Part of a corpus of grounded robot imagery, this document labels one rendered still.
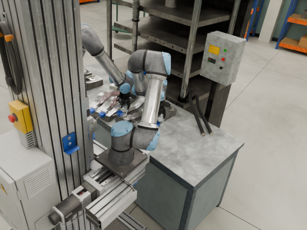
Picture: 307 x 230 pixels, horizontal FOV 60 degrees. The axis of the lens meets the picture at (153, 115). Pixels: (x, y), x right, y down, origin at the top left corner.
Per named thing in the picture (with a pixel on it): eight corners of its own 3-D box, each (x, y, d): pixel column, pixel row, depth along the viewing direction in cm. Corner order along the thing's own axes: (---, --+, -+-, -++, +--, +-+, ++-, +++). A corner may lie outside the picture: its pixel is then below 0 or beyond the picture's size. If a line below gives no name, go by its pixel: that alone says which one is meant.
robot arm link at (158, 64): (132, 146, 154) (147, 51, 152) (158, 150, 152) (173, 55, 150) (128, 148, 142) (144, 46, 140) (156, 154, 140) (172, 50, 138)
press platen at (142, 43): (185, 80, 263) (186, 75, 260) (113, 47, 323) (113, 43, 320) (224, 62, 310) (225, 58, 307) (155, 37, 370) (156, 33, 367)
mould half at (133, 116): (136, 136, 212) (137, 122, 205) (115, 122, 226) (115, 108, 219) (176, 114, 244) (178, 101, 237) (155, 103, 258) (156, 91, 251)
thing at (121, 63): (182, 110, 265) (183, 105, 262) (102, 66, 336) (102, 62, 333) (226, 86, 319) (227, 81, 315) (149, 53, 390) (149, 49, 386)
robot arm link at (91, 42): (95, 30, 150) (135, 88, 184) (90, 24, 159) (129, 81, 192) (78, 42, 150) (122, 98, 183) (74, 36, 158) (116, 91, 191)
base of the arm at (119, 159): (121, 169, 148) (122, 156, 143) (102, 157, 155) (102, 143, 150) (139, 156, 159) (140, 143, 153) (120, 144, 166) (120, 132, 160)
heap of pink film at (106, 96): (113, 108, 233) (113, 101, 228) (97, 102, 239) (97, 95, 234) (129, 96, 253) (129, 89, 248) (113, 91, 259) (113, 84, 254)
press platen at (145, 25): (188, 55, 249) (189, 50, 246) (113, 26, 309) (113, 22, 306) (229, 41, 296) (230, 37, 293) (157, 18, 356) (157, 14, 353)
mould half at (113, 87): (109, 122, 226) (109, 111, 220) (84, 112, 235) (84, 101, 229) (138, 97, 264) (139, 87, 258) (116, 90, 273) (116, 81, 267)
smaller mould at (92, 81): (87, 90, 267) (86, 84, 264) (78, 85, 276) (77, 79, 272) (103, 85, 280) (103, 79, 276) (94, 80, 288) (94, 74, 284)
